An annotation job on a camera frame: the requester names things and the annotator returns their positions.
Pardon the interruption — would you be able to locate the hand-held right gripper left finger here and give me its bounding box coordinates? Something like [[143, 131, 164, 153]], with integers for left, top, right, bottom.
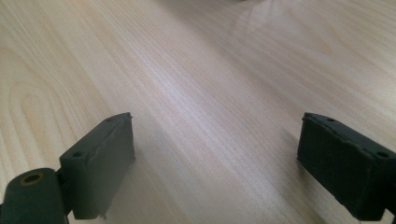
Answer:
[[58, 112, 136, 220]]

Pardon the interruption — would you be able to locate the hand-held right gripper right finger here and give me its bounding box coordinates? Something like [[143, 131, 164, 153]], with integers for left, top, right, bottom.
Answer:
[[296, 112, 396, 222]]

